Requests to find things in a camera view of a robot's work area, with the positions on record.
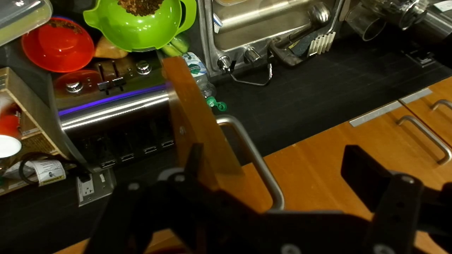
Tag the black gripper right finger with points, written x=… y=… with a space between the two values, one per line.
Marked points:
x=401 y=204

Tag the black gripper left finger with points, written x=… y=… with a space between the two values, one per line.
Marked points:
x=137 y=210

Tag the wooden cabinet door with handle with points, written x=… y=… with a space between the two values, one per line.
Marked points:
x=218 y=168

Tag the far left wooden cabinet door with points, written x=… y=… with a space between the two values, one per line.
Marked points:
x=433 y=106

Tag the stainless steel toaster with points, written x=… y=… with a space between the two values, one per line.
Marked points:
x=114 y=111

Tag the white mug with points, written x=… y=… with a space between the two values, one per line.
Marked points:
x=8 y=148

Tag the dish soap bottle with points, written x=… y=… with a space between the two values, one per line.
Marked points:
x=206 y=87

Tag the green colander bowl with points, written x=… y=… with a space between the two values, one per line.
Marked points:
x=135 y=28

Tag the red plastic bowl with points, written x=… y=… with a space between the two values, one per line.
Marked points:
x=59 y=45

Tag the steel coffee machine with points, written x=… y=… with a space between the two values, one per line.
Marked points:
x=425 y=19

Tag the stainless steel sink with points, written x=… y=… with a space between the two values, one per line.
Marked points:
x=241 y=36

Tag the clear plastic food container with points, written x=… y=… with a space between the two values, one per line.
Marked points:
x=18 y=17

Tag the wall power outlet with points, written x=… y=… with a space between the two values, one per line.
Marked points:
x=96 y=187

